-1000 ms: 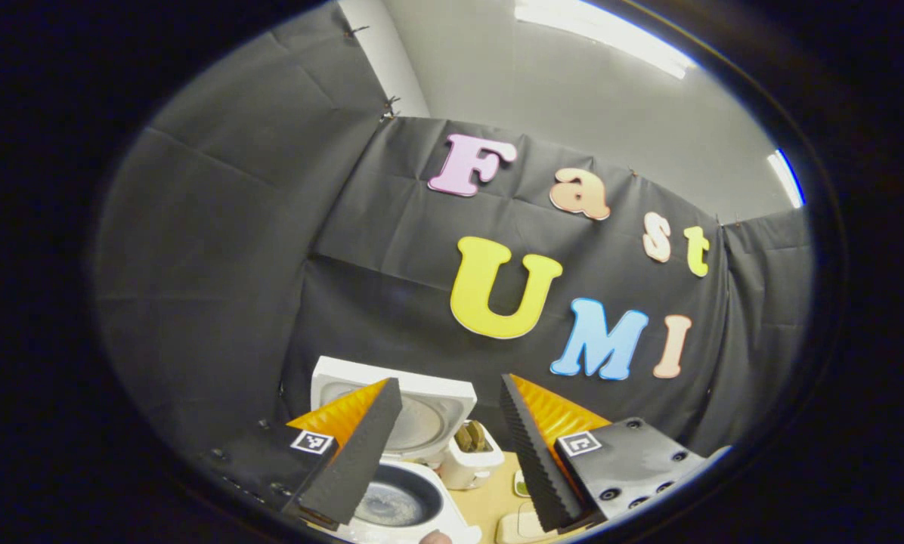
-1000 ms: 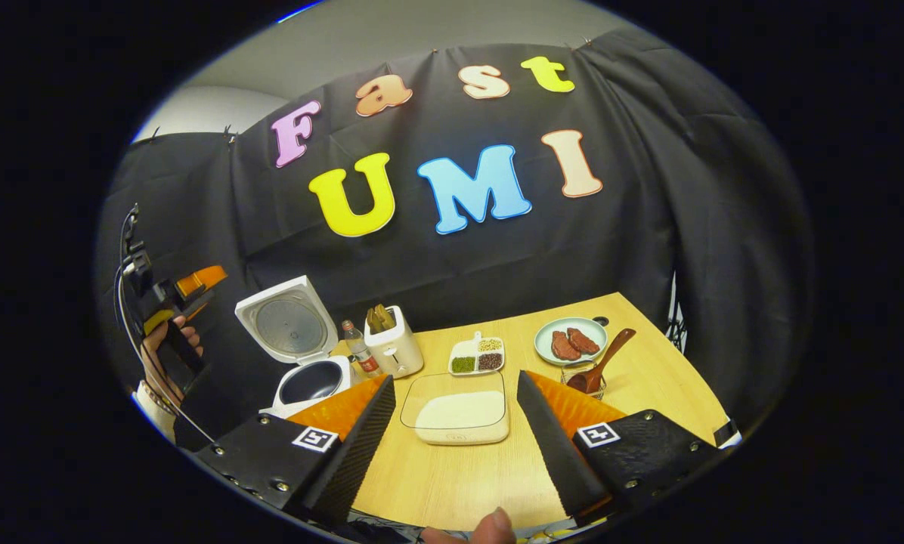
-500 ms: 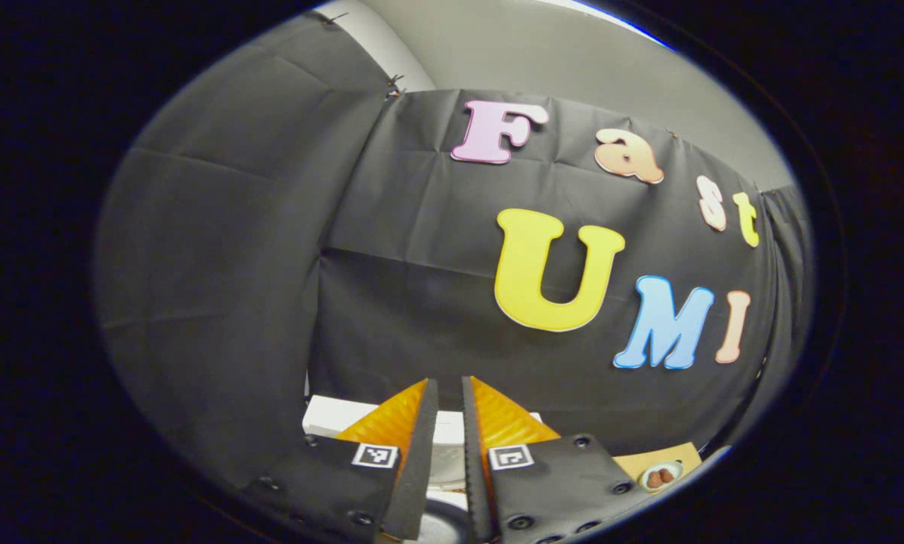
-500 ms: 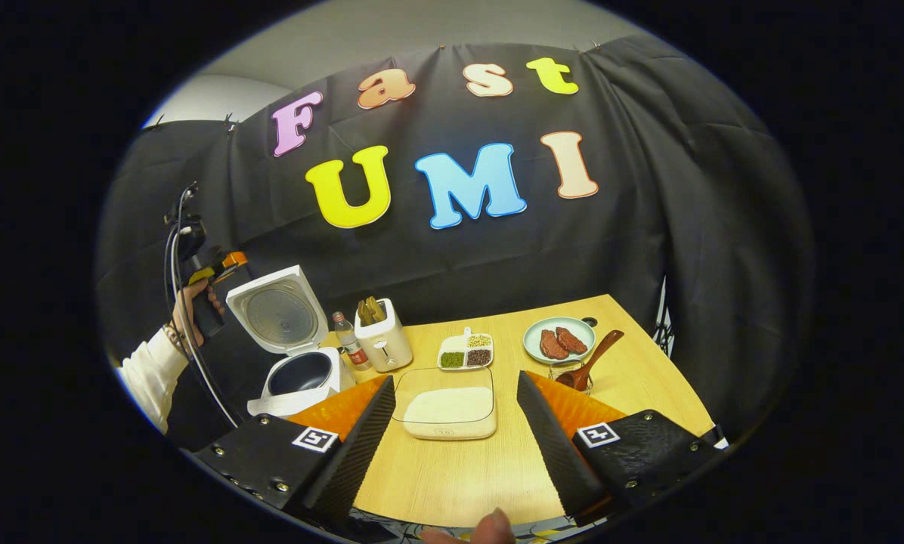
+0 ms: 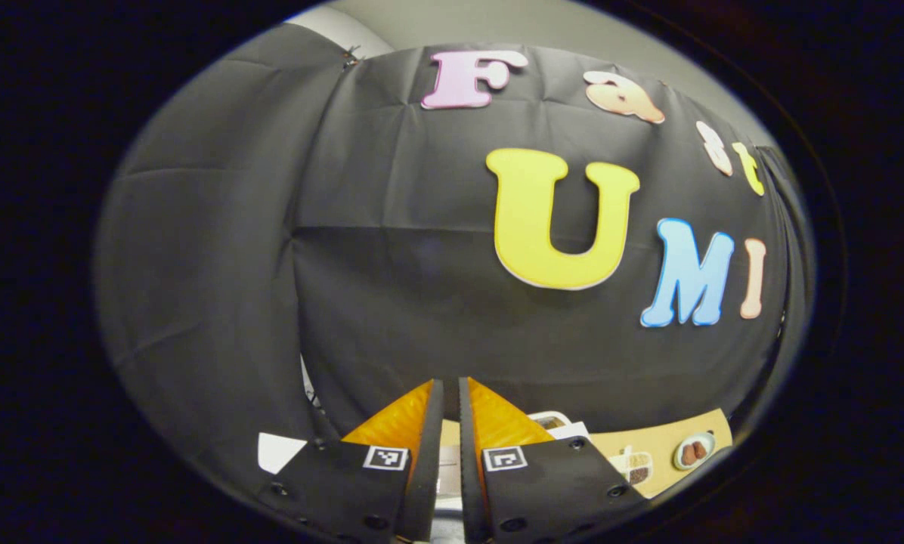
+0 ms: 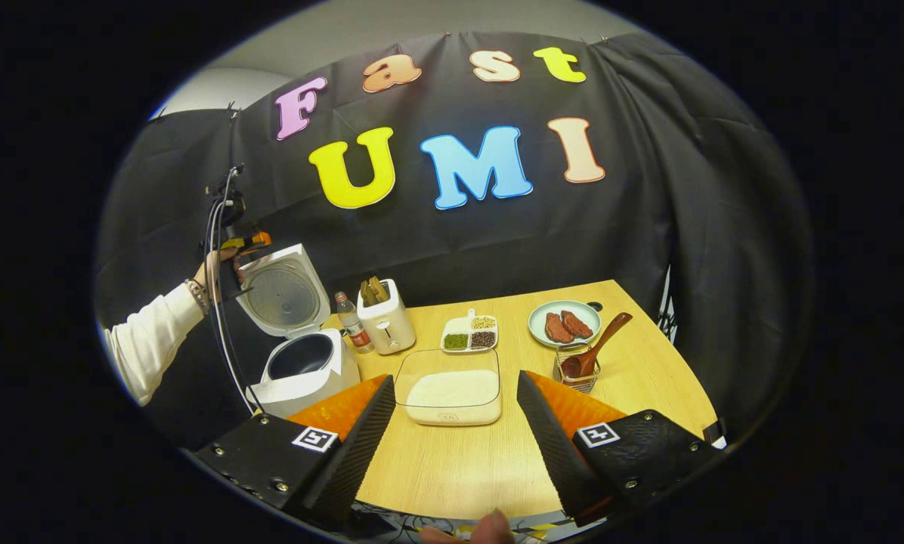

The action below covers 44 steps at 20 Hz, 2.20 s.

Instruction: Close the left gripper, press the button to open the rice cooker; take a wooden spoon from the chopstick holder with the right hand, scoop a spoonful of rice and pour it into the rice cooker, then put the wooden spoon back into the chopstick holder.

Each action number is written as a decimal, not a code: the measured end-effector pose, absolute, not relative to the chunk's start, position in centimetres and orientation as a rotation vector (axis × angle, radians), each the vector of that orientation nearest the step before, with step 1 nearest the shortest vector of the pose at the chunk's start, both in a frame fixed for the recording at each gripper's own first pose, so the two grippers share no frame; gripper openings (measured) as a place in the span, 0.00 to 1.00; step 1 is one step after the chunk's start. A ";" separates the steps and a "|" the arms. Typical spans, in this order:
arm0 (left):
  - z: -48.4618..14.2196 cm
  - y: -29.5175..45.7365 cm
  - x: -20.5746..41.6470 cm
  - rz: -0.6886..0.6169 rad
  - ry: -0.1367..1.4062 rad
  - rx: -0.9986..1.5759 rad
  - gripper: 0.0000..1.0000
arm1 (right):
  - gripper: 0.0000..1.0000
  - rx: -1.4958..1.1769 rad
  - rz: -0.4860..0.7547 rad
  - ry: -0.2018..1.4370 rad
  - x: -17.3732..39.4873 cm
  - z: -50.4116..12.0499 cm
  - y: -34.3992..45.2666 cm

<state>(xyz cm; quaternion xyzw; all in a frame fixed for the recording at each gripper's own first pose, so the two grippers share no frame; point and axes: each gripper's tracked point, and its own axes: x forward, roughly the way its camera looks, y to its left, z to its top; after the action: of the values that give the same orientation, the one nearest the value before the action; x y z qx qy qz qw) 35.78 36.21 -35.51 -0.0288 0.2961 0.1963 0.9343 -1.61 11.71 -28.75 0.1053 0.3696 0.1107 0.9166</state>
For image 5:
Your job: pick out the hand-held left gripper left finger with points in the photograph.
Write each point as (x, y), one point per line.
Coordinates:
(425, 483)

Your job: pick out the white divided grain dish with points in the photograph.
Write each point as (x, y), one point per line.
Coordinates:
(637, 468)

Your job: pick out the white toaster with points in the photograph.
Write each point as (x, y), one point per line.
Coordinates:
(569, 432)

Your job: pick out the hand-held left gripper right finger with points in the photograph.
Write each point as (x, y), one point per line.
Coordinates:
(469, 483)

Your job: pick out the small black cloth clip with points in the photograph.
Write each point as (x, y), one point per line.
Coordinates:
(351, 57)

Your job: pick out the pale green plate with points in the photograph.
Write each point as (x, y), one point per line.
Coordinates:
(680, 461)

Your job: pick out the reddish brown meat piece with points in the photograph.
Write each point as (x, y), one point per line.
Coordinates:
(700, 449)
(688, 455)

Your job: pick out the black backdrop cloth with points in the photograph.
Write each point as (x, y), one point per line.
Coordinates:
(384, 264)

